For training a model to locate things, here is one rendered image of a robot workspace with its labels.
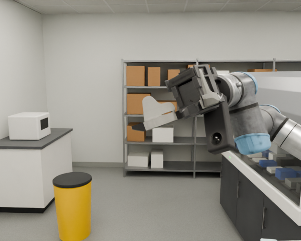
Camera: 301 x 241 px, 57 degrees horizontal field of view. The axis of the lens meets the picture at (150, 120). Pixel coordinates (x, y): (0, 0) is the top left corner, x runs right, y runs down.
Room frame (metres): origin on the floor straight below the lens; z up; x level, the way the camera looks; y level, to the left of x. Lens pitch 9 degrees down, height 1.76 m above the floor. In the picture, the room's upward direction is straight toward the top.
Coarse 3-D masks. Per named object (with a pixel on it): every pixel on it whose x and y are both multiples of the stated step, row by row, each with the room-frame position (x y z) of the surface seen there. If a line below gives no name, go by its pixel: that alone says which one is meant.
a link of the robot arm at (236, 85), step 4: (224, 76) 0.58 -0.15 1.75; (228, 76) 0.59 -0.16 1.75; (232, 76) 0.60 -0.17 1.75; (228, 80) 0.57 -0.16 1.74; (232, 80) 0.58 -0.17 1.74; (236, 80) 0.60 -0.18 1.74; (232, 84) 0.57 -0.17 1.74; (236, 84) 0.58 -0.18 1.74; (240, 84) 0.58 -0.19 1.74; (236, 88) 0.58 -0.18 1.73; (240, 88) 0.59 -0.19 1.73; (236, 92) 0.57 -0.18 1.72; (240, 92) 0.59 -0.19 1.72; (236, 96) 0.58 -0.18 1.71; (240, 96) 0.60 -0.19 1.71; (232, 100) 0.57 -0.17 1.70; (236, 100) 0.59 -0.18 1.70; (232, 104) 0.58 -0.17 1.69
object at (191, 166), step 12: (132, 60) 4.56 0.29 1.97; (144, 60) 4.55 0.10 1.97; (156, 60) 4.54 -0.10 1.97; (168, 60) 4.53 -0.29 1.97; (180, 60) 4.52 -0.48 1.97; (192, 60) 4.51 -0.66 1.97; (204, 60) 4.50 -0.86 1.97; (216, 60) 4.49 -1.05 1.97; (228, 60) 4.48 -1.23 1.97; (240, 60) 4.47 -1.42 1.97; (252, 60) 4.47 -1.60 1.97; (264, 60) 4.46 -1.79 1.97; (276, 60) 4.45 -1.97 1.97; (288, 60) 4.44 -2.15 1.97; (300, 60) 4.43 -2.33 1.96; (192, 120) 4.97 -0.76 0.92; (192, 132) 4.97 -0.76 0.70; (180, 144) 4.52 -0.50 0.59; (192, 144) 4.51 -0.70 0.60; (204, 144) 4.50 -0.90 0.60; (192, 156) 4.97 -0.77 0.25; (132, 168) 4.59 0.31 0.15; (144, 168) 4.59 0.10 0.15; (156, 168) 4.59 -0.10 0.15; (168, 168) 4.59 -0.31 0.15; (180, 168) 4.59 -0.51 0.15; (192, 168) 4.59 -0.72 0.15; (204, 168) 4.59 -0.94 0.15; (216, 168) 4.59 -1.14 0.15
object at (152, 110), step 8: (144, 104) 0.51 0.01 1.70; (152, 104) 0.51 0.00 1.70; (160, 104) 0.51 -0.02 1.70; (168, 104) 0.52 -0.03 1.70; (144, 112) 0.50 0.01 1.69; (152, 112) 0.50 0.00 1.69; (160, 112) 0.51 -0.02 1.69; (144, 120) 0.49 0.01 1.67; (152, 120) 0.49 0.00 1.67; (160, 120) 0.49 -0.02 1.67; (168, 120) 0.49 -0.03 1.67; (136, 128) 0.47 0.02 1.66; (144, 128) 0.48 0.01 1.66; (152, 128) 0.49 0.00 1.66
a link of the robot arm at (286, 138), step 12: (264, 108) 0.72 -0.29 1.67; (276, 108) 0.75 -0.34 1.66; (276, 120) 0.70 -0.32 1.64; (288, 120) 0.70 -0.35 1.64; (276, 132) 0.69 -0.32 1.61; (288, 132) 0.68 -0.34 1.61; (300, 132) 0.67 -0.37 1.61; (276, 144) 0.71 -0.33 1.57; (288, 144) 0.68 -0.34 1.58; (300, 144) 0.66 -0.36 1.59; (300, 156) 0.66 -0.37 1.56
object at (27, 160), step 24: (24, 120) 3.54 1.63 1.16; (48, 120) 3.87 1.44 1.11; (0, 144) 3.33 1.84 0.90; (24, 144) 3.33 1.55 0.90; (48, 144) 3.42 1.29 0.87; (0, 168) 3.28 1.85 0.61; (24, 168) 3.27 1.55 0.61; (48, 168) 3.45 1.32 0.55; (0, 192) 3.29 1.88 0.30; (24, 192) 3.27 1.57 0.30; (48, 192) 3.40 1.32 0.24
